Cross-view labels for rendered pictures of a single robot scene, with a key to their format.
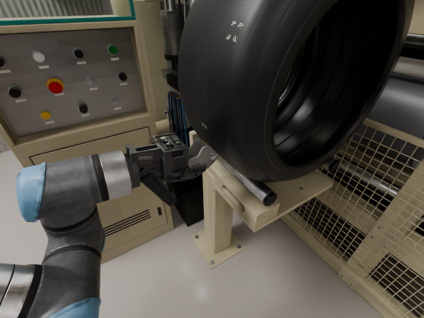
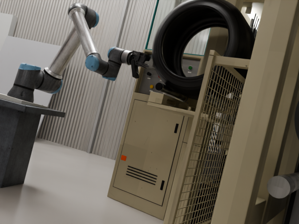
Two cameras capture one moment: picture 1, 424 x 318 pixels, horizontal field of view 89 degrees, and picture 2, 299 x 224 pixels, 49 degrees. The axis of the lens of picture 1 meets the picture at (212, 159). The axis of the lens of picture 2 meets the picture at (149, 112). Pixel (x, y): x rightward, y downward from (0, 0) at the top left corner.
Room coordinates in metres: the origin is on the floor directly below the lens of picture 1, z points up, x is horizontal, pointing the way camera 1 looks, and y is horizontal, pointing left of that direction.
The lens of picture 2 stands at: (-0.46, -1.75, 0.71)
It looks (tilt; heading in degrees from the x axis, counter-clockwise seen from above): 1 degrees up; 62
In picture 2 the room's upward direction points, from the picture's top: 14 degrees clockwise
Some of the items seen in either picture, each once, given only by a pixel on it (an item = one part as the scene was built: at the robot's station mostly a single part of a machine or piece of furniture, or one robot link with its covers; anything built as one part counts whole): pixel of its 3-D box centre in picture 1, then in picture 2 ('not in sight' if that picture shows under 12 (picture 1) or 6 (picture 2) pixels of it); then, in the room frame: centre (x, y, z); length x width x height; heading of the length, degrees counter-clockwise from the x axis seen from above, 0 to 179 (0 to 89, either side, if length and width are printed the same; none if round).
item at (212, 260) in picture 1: (217, 241); not in sight; (0.83, -0.04, 0.01); 0.27 x 0.27 x 0.02; 31
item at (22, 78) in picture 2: not in sight; (28, 75); (-0.16, 0.84, 0.81); 0.17 x 0.15 x 0.18; 22
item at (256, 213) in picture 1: (231, 179); (170, 102); (0.55, -0.07, 0.84); 0.36 x 0.09 x 0.06; 31
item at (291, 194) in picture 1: (260, 174); (189, 113); (0.62, -0.19, 0.80); 0.37 x 0.36 x 0.02; 121
